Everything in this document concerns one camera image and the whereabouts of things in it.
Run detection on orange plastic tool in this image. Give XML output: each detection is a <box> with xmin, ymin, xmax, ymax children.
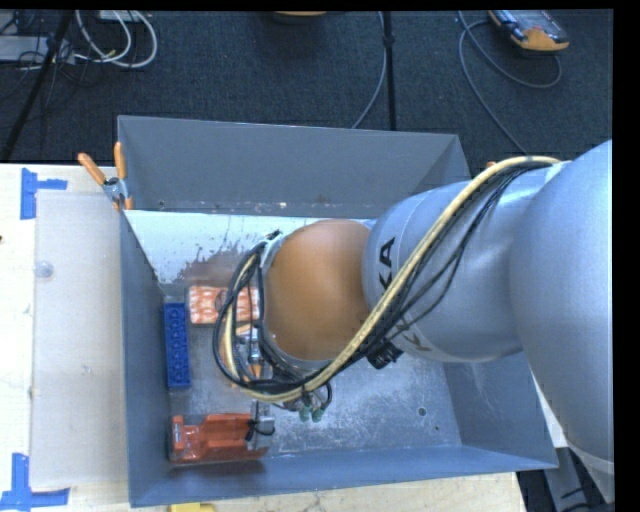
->
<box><xmin>166</xmin><ymin>412</ymin><xmax>272</xmax><ymax>465</ymax></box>

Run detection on blue studded flat block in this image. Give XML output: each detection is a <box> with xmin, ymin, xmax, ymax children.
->
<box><xmin>161</xmin><ymin>301</ymin><xmax>194</xmax><ymax>391</ymax></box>

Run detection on pale wood flat board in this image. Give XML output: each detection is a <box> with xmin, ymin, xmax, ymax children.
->
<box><xmin>28</xmin><ymin>189</ymin><xmax>132</xmax><ymax>494</ymax></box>

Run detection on grey metal bin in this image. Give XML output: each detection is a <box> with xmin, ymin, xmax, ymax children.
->
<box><xmin>115</xmin><ymin>114</ymin><xmax>561</xmax><ymax>509</ymax></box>

